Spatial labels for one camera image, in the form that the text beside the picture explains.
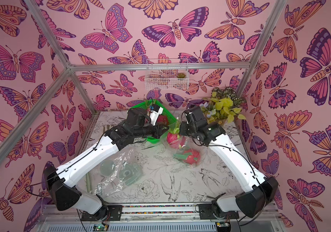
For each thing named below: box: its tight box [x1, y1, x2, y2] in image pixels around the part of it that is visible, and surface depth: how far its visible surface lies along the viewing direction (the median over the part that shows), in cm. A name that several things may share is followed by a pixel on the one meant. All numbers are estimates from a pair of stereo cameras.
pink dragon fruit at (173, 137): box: [166, 121, 186, 149], surface depth 76 cm
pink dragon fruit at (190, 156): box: [173, 147, 201, 166], surface depth 86 cm
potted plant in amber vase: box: [199, 87, 247, 127], surface depth 94 cm
